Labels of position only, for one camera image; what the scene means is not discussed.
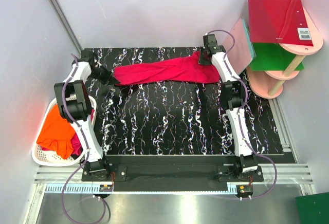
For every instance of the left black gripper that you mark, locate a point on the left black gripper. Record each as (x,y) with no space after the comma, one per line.
(108,79)

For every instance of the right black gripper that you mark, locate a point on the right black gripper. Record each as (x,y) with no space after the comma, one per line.
(200,61)

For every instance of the crimson red t shirt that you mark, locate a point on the crimson red t shirt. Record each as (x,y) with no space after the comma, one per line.
(186,69)

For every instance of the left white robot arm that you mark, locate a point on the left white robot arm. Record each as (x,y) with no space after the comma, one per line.
(75,107)

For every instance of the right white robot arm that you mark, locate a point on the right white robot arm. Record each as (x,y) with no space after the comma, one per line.
(233,100)

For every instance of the pink board teal edge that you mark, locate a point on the pink board teal edge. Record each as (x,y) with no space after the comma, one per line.
(242,54)

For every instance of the green acrylic sheet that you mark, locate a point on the green acrylic sheet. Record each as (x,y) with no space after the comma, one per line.
(270,57)

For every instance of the magenta t shirt in basket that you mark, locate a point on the magenta t shirt in basket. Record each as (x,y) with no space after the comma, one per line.
(77,144)

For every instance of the red acrylic sheet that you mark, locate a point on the red acrylic sheet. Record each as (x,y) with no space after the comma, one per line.
(278,21)

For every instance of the orange t shirt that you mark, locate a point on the orange t shirt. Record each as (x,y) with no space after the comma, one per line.
(57,131)

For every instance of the white plastic laundry basket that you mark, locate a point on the white plastic laundry basket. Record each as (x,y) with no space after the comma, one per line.
(59,143)

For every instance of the dark green board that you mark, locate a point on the dark green board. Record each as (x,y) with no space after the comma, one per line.
(313,209)

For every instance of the aluminium frame rail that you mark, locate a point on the aluminium frame rail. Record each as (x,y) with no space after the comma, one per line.
(66,25)

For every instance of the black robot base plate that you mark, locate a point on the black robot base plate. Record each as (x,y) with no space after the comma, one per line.
(173,174)

